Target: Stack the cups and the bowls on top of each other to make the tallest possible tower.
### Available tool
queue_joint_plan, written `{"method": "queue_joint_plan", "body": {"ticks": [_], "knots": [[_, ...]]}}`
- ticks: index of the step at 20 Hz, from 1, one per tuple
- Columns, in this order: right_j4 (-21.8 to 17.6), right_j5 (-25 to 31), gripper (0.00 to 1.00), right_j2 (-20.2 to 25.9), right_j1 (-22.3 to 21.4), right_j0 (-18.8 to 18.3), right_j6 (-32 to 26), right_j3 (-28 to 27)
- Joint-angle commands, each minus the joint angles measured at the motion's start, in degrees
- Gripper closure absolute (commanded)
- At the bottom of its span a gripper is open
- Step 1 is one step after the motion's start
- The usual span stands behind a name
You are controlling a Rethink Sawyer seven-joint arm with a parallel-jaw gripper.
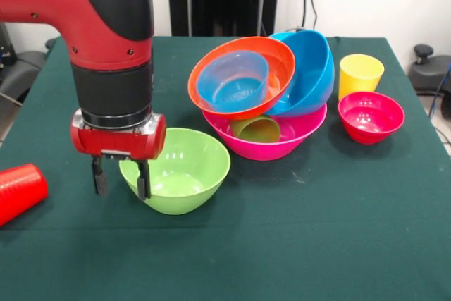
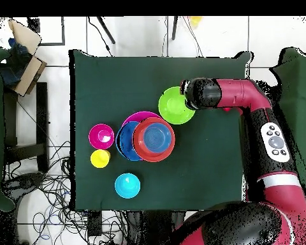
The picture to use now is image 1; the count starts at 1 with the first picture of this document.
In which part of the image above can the large magenta bowl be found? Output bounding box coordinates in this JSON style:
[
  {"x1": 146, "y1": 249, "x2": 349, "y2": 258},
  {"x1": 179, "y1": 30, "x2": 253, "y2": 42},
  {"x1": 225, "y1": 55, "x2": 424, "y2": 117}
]
[{"x1": 201, "y1": 102, "x2": 328, "y2": 162}]

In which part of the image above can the green cup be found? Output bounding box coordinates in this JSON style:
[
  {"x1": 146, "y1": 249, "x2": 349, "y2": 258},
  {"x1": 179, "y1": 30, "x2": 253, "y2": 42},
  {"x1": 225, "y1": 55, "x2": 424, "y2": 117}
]
[{"x1": 229, "y1": 115, "x2": 281, "y2": 144}]

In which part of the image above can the orange bowl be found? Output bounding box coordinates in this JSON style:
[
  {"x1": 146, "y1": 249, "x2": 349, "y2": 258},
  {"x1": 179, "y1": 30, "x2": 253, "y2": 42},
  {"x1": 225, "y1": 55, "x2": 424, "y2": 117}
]
[{"x1": 187, "y1": 36, "x2": 297, "y2": 121}]

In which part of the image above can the cable bundle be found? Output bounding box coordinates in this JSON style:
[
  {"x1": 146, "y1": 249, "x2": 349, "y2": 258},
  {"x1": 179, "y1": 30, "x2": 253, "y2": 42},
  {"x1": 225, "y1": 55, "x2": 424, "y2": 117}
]
[{"x1": 426, "y1": 63, "x2": 451, "y2": 121}]

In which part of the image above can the large blue bowl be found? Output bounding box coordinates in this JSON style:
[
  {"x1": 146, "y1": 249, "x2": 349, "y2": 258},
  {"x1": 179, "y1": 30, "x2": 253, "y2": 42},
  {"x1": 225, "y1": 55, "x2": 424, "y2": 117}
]
[{"x1": 264, "y1": 30, "x2": 335, "y2": 118}]

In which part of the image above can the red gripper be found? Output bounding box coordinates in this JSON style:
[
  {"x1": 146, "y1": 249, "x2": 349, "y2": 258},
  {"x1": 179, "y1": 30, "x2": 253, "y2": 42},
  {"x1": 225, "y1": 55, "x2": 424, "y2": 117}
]
[{"x1": 70, "y1": 109, "x2": 168, "y2": 201}]

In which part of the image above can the yellow cup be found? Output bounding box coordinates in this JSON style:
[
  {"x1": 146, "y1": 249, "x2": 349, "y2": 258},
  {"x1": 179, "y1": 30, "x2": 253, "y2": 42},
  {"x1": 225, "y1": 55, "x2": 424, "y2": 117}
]
[{"x1": 338, "y1": 54, "x2": 385, "y2": 102}]

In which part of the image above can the small crimson bowl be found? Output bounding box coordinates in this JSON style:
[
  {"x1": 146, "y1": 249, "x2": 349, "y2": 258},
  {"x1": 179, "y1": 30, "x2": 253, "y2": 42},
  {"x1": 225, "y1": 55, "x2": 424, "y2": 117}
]
[{"x1": 338, "y1": 91, "x2": 406, "y2": 145}]

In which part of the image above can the red cup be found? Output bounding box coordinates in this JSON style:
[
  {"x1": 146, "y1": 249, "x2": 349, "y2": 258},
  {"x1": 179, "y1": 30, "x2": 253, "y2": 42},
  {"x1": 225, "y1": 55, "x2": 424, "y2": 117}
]
[{"x1": 0, "y1": 164, "x2": 49, "y2": 227}]

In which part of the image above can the dark green tablecloth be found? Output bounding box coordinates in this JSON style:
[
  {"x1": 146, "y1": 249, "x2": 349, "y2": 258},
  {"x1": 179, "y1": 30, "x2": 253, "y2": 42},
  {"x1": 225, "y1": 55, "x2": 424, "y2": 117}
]
[{"x1": 0, "y1": 35, "x2": 451, "y2": 301}]

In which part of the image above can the blue straight-sided bowl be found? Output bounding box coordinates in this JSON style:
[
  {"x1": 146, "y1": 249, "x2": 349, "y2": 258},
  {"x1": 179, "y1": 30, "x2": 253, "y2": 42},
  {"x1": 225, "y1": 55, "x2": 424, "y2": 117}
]
[{"x1": 196, "y1": 51, "x2": 270, "y2": 114}]

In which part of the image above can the green bowl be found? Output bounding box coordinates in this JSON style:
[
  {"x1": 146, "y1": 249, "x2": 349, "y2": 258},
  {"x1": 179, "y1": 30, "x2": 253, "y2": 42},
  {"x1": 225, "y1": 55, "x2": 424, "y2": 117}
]
[{"x1": 118, "y1": 128, "x2": 232, "y2": 216}]

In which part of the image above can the black device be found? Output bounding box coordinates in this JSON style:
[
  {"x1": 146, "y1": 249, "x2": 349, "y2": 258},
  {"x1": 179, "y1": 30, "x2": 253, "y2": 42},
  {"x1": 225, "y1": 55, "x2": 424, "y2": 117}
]
[{"x1": 0, "y1": 22, "x2": 16, "y2": 66}]

